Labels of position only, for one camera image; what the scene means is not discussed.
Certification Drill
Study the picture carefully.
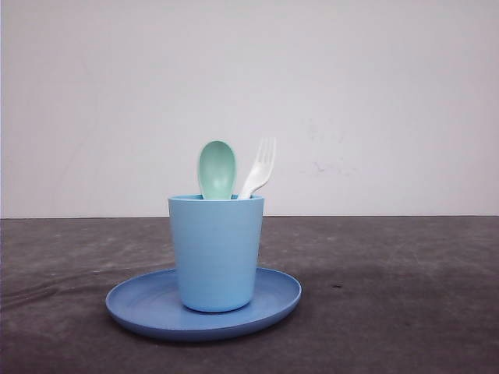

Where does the white plastic fork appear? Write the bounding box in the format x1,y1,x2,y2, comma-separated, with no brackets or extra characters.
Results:
238,137,277,199

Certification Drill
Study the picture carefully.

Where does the mint green plastic spoon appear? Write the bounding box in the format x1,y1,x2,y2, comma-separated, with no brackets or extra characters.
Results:
197,140,237,200

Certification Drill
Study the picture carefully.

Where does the light blue plastic cup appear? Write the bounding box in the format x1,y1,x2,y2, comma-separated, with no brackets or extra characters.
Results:
168,195,265,312

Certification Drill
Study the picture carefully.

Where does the blue plastic plate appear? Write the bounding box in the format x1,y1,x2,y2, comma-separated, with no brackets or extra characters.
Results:
105,266,303,343

